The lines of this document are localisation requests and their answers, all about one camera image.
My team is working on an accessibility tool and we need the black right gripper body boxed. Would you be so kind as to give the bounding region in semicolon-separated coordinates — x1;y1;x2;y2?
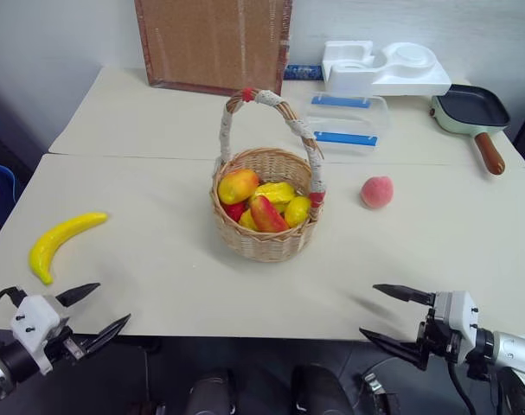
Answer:
416;307;461;361

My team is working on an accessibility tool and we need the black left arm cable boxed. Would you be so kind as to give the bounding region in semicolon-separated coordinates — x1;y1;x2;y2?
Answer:
0;285;28;322

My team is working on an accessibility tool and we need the clear box with blue clips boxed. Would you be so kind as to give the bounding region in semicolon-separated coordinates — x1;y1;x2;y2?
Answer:
304;92;394;154

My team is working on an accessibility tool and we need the green pan with brown handle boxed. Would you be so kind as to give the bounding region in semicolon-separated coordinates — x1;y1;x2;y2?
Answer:
429;84;511;176

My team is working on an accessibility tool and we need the red apple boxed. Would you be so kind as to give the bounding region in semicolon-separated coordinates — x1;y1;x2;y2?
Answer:
221;201;248;224

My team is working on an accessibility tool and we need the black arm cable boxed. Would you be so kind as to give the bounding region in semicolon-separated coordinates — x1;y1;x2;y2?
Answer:
446;360;480;415
0;285;28;322

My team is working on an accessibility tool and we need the white foam packaging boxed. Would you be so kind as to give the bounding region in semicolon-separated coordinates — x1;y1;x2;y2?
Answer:
321;40;453;98

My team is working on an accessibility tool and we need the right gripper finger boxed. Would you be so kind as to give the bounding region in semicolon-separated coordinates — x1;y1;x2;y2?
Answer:
359;327;428;371
373;283;437;306

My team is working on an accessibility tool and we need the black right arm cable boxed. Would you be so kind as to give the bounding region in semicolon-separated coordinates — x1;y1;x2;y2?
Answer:
446;360;480;415

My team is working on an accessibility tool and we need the blue patterned flat item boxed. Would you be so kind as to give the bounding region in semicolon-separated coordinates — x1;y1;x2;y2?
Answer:
283;64;324;82

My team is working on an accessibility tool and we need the small yellow plastic fruit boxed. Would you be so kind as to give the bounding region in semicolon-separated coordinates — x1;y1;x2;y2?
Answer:
238;208;259;232

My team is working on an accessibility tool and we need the small metal clip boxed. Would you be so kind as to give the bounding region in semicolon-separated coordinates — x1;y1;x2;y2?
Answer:
360;370;402;415

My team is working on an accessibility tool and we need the pink plastic peach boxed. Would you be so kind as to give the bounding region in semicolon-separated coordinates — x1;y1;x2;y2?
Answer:
360;175;394;210

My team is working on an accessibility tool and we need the wicker basket with handle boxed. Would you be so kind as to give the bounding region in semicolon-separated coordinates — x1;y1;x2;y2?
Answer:
208;87;328;264

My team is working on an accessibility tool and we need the brown cork board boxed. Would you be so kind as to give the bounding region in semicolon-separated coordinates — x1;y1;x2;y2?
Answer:
133;0;294;98

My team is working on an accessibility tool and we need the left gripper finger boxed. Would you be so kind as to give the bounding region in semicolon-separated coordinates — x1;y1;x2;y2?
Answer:
76;314;132;361
55;283;101;309

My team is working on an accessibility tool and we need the dark rounded shape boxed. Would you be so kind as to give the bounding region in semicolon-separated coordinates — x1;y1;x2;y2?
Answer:
187;373;238;415

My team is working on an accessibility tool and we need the yellow plastic lemon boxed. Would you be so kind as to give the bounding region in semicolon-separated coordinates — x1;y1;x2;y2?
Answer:
284;195;312;229

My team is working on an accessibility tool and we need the yellow plastic banana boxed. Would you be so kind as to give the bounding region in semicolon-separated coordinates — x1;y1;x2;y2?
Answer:
29;211;109;286

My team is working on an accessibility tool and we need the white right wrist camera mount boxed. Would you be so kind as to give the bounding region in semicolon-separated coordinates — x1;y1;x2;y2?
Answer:
432;290;480;365

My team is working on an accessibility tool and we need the red-yellow mango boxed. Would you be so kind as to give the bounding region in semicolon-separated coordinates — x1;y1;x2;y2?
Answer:
249;195;291;233

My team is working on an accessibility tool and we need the black rounded robot part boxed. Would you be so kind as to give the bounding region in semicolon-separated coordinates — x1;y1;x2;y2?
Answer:
496;367;525;415

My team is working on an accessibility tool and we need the yellow red plastic mango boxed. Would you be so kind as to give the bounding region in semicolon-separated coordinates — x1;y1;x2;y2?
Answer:
217;169;261;206

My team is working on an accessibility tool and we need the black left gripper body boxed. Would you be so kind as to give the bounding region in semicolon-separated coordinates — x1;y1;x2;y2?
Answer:
42;302;88;368

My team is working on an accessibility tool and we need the yellow starfruit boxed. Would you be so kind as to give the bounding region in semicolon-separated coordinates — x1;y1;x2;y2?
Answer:
248;182;297;214

